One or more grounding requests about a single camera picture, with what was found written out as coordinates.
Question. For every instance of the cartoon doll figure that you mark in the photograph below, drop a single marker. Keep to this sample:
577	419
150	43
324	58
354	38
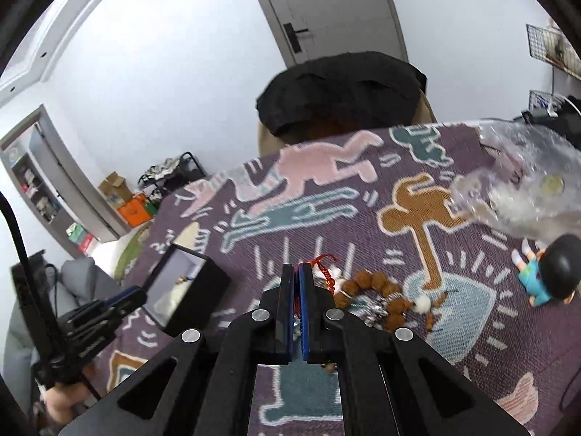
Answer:
551	272

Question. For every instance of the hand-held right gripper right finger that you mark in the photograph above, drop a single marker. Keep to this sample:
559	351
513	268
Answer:
307	315

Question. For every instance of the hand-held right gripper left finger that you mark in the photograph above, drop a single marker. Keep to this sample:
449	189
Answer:
286	313

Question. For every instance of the gold round token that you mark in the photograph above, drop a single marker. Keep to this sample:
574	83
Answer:
552	185

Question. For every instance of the black jewelry box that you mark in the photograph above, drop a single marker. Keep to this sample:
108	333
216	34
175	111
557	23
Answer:
206	288

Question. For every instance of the cardboard box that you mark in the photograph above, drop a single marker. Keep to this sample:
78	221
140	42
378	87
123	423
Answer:
115	187

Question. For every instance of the person's left hand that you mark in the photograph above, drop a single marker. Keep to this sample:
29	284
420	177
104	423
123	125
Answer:
61	402

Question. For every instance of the clear plastic bag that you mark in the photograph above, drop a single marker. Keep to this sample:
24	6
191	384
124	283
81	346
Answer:
522	204

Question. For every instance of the purple printed blanket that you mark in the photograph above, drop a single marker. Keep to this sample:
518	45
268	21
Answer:
317	218

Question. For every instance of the orange bag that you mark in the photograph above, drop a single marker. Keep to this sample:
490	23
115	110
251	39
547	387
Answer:
135	211

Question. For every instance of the grey sofa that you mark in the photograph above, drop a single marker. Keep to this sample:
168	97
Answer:
77	281

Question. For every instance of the black cloth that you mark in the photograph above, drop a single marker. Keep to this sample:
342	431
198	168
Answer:
340	91

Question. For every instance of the black shoe rack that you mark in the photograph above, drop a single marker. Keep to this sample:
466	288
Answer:
172	170

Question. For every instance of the white item in box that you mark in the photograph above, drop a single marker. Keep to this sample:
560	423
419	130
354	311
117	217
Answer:
174	294

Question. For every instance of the green round rug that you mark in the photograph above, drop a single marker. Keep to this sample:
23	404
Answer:
131	250

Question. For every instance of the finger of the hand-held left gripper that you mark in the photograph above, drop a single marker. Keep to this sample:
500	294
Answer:
123	296
97	329

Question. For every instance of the grey door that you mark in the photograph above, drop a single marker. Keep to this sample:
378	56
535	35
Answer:
336	9

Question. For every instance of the grey shelf cabinet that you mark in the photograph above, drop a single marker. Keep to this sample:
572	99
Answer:
41	181

